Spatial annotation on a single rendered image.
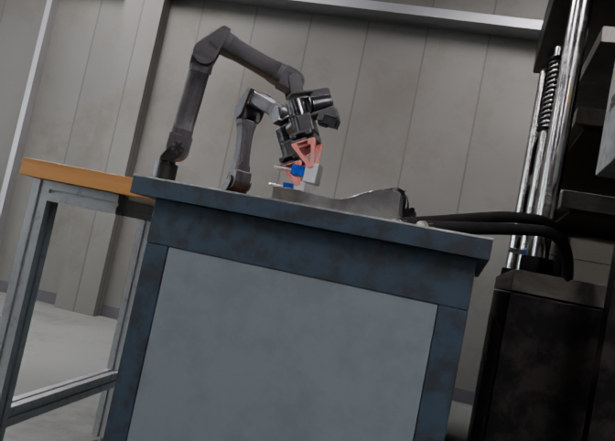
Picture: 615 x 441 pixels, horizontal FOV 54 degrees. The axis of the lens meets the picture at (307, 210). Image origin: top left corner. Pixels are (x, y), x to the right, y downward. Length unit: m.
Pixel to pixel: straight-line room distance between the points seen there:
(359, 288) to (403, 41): 3.25
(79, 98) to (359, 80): 2.06
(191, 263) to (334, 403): 0.38
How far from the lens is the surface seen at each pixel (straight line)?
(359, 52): 4.20
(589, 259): 2.24
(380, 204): 1.70
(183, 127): 1.63
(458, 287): 1.06
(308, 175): 1.62
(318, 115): 1.66
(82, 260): 4.42
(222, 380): 1.17
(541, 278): 1.75
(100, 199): 1.40
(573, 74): 1.91
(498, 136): 4.05
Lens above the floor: 0.71
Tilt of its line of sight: 4 degrees up
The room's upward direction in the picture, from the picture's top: 11 degrees clockwise
